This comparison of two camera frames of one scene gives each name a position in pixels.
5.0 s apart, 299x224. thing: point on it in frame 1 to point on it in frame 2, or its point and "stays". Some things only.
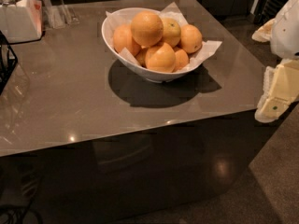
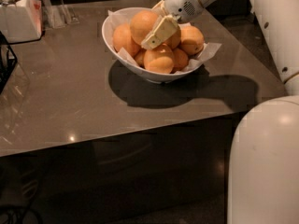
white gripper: (286, 32) to (179, 4)
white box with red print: (21, 21) stays
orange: (147, 28) stays
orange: (160, 58) stays
